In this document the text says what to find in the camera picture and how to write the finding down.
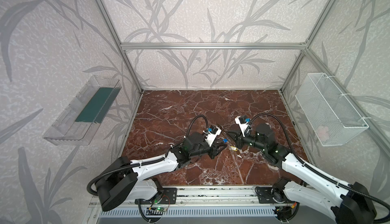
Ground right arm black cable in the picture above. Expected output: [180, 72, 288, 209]
[246, 112, 390, 224]

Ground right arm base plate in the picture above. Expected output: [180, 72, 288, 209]
[255, 186, 294, 205]

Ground clear plastic wall bin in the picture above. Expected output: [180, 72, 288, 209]
[43, 75, 122, 146]

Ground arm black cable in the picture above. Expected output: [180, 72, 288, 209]
[246, 112, 390, 224]
[86, 114, 210, 197]

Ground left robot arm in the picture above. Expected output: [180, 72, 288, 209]
[87, 133, 227, 211]

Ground white wire mesh basket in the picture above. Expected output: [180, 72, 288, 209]
[296, 73, 369, 147]

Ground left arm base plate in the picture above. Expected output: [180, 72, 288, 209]
[151, 187, 178, 204]

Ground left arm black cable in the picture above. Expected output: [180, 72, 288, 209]
[86, 114, 210, 197]

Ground small circuit board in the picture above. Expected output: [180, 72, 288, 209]
[147, 207, 169, 215]

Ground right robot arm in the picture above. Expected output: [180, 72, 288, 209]
[227, 124, 377, 224]

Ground green felt pad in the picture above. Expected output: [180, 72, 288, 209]
[75, 87, 121, 124]

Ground pink object in basket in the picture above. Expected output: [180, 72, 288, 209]
[316, 126, 329, 138]

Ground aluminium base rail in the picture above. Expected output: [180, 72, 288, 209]
[88, 185, 345, 208]

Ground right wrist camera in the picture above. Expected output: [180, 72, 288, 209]
[235, 115, 251, 137]

